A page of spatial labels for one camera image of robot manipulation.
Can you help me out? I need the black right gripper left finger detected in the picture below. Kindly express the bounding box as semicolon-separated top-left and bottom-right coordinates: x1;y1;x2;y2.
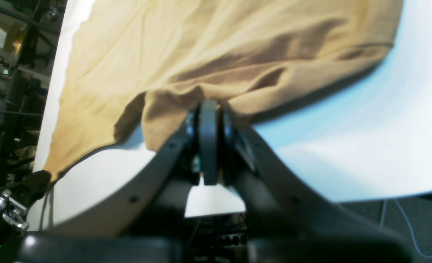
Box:
47;104;200;238

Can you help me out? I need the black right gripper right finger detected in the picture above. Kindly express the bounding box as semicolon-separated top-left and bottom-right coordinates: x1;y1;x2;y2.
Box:
221;108;408;252

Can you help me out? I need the brown T-shirt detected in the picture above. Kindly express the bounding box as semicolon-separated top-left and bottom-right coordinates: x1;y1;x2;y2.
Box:
43;0;403;180

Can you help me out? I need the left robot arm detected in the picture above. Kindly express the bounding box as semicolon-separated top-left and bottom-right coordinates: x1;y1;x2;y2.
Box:
0;170;51;246

